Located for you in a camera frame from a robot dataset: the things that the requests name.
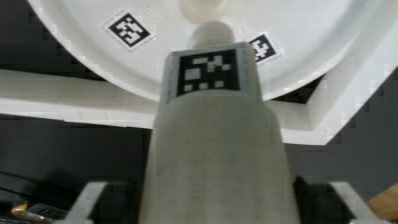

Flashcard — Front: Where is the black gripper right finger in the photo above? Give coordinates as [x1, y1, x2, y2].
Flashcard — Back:
[294, 177, 390, 224]

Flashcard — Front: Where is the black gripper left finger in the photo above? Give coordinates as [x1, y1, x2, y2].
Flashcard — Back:
[56, 180, 137, 224]

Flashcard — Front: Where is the white cylindrical table leg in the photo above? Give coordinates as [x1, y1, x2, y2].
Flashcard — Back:
[139, 21, 301, 224]

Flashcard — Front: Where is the white round table top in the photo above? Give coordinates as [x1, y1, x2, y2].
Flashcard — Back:
[27, 0, 398, 100]

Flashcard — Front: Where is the white front fence bar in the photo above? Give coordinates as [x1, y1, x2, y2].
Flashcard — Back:
[0, 68, 317, 141]

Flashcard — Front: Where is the white fence bar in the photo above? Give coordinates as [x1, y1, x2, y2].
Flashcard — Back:
[0, 68, 317, 141]
[304, 63, 398, 145]

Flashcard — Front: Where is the white right fence bar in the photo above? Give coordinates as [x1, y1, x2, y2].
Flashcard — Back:
[304, 63, 398, 145]

